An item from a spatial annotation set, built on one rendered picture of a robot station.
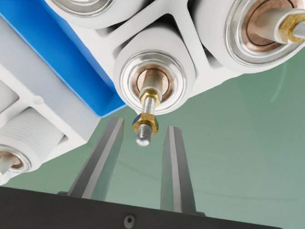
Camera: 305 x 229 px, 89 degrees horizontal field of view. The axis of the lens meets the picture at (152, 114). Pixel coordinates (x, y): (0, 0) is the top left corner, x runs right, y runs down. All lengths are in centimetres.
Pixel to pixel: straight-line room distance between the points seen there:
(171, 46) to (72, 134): 28
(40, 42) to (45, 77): 7
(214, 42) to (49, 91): 31
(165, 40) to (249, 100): 40
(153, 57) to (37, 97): 25
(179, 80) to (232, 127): 43
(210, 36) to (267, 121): 46
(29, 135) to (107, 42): 22
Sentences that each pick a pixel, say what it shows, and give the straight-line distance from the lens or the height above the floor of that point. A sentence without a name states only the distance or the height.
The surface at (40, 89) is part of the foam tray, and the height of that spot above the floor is 16.
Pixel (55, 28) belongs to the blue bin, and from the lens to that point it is 47.
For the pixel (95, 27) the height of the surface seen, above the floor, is 25.
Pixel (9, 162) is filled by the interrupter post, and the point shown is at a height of 26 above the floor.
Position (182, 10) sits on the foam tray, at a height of 18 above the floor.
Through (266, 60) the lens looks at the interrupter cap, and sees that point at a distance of 19.
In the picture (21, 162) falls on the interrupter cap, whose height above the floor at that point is 25.
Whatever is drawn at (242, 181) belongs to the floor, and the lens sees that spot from 83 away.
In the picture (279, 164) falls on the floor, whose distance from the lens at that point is 80.
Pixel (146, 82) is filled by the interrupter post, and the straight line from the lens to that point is 16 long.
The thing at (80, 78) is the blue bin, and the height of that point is 8.
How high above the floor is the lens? 41
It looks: 55 degrees down
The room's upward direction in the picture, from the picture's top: 173 degrees counter-clockwise
